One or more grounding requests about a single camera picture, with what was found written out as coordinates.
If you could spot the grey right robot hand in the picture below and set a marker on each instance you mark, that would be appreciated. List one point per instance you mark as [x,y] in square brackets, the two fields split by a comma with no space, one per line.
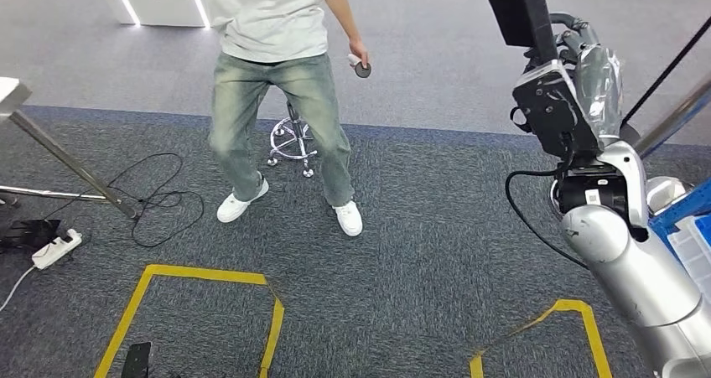
[602,86]

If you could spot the long black plastic part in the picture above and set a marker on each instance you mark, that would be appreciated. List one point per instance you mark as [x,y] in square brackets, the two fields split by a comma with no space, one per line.
[516,9]

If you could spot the black round handheld controller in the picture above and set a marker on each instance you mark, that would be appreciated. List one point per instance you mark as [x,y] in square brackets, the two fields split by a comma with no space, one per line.
[362,70]

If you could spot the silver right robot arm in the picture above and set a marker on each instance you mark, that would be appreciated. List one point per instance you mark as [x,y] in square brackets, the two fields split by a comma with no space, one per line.
[639,275]

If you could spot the blue metal shelf rack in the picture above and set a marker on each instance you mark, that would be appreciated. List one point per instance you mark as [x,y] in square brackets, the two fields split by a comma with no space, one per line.
[683,206]

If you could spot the translucent white plastic crate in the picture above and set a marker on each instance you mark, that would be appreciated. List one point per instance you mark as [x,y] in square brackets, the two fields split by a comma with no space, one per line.
[691,253]

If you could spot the yellow floor tape square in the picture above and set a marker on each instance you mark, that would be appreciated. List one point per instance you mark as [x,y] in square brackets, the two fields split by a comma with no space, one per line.
[591,331]

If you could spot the chrome stool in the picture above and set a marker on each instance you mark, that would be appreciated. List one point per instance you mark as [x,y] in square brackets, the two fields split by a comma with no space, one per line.
[293,142]

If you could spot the person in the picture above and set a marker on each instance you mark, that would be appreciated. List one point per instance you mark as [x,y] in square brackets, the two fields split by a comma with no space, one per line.
[272,20]

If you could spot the white power strip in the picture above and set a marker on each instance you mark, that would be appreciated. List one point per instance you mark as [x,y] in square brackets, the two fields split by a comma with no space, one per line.
[55,249]

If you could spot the black floor object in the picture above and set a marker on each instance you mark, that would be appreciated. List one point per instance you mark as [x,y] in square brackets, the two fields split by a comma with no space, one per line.
[28,234]

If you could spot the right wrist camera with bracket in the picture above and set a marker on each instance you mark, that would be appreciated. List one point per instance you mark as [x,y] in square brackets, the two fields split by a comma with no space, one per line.
[555,109]

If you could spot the black stanchion post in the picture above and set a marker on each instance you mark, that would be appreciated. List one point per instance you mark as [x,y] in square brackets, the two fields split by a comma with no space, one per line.
[666,70]

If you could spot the black perforated bracket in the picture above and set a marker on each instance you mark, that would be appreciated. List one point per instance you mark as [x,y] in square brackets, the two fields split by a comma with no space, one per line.
[136,360]

